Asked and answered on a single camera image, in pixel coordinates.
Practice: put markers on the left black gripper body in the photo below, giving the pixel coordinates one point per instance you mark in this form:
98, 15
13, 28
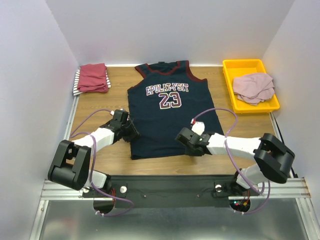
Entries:
122, 127

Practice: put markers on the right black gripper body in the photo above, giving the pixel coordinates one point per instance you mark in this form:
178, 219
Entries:
184, 141

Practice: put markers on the navy basketball jersey 23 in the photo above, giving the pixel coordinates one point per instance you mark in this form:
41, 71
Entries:
163, 103

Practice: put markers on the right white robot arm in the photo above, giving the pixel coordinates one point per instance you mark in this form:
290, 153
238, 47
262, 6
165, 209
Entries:
273, 160

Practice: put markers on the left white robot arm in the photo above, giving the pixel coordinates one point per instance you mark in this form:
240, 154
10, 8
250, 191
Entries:
73, 162

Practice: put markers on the folded red tank top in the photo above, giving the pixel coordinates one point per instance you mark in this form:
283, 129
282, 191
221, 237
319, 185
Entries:
93, 78

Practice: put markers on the folded striped tank top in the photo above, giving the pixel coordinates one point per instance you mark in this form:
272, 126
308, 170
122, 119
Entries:
76, 91

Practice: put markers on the pink crumpled tank top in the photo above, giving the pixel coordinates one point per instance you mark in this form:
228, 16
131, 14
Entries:
254, 88

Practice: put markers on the yellow plastic tray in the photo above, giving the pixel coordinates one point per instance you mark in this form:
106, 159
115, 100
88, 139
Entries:
237, 68

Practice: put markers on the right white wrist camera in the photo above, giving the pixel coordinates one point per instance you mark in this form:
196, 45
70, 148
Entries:
197, 127

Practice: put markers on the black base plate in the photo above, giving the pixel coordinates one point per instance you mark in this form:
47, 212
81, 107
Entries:
174, 191

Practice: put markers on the aluminium frame rail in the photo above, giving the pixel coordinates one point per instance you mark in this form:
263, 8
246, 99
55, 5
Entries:
44, 203

